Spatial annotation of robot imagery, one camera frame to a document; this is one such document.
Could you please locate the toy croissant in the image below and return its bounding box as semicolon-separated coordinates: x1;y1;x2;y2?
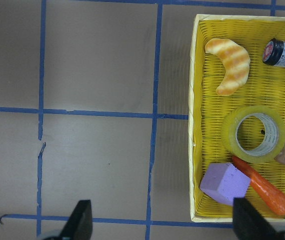
204;38;251;96

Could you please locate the toy carrot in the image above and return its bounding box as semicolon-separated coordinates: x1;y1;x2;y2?
231;155;285;217

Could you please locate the purple foam cube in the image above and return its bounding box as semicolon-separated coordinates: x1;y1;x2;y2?
199;162;251;206

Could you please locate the yellow woven basket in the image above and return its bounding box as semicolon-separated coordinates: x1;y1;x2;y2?
188;14;285;223

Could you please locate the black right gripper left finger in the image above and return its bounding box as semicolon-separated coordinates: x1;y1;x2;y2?
57;200;93;240

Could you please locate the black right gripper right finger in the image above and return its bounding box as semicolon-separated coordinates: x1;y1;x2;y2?
232;198;284;240

